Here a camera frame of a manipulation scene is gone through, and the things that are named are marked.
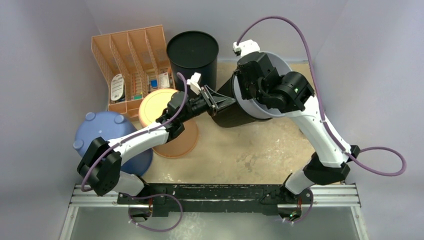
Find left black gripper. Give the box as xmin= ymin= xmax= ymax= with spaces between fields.
xmin=180 ymin=87 xmax=235 ymax=124

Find black ribbed bin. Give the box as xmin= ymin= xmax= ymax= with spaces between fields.
xmin=212 ymin=75 xmax=271 ymax=128

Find grey plastic bucket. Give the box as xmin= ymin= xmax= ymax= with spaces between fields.
xmin=232 ymin=51 xmax=292 ymax=120

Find dark navy cylindrical bin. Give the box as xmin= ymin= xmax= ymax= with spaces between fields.
xmin=166 ymin=30 xmax=219 ymax=91

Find orange plastic bucket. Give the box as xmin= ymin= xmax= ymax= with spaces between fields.
xmin=138 ymin=88 xmax=200 ymax=159

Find large blue plastic bucket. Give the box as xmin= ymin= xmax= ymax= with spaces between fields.
xmin=73 ymin=111 xmax=153 ymax=177

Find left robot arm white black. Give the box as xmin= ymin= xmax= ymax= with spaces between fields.
xmin=77 ymin=86 xmax=237 ymax=205

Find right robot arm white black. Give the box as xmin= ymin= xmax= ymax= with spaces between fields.
xmin=232 ymin=50 xmax=359 ymax=204

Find small boxes in organizer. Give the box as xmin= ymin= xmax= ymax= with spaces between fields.
xmin=130 ymin=70 xmax=175 ymax=100

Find orange plastic file organizer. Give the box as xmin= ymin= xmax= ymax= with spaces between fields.
xmin=91 ymin=25 xmax=176 ymax=121

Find white oval package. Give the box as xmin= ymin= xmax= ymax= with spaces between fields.
xmin=110 ymin=73 xmax=125 ymax=102

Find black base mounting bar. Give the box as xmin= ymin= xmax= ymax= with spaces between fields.
xmin=117 ymin=183 xmax=313 ymax=217

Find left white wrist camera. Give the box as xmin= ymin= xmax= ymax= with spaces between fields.
xmin=186 ymin=72 xmax=202 ymax=97

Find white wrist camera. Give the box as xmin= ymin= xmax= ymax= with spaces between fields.
xmin=232 ymin=39 xmax=261 ymax=57
xmin=186 ymin=72 xmax=202 ymax=97

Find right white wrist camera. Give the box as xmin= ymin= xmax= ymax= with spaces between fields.
xmin=232 ymin=39 xmax=261 ymax=57

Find aluminium frame rail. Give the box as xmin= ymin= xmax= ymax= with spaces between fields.
xmin=69 ymin=184 xmax=362 ymax=208

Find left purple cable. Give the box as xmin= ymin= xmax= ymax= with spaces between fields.
xmin=80 ymin=72 xmax=190 ymax=232

